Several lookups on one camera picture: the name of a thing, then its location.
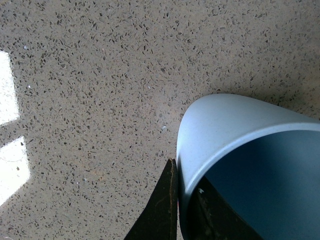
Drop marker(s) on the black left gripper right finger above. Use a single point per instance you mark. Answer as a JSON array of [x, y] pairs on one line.
[[210, 217]]

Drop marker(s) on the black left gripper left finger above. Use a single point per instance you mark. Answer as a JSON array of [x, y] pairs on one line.
[[158, 220]]

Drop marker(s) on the light blue plastic cup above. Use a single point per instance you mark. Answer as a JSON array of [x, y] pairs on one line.
[[263, 159]]

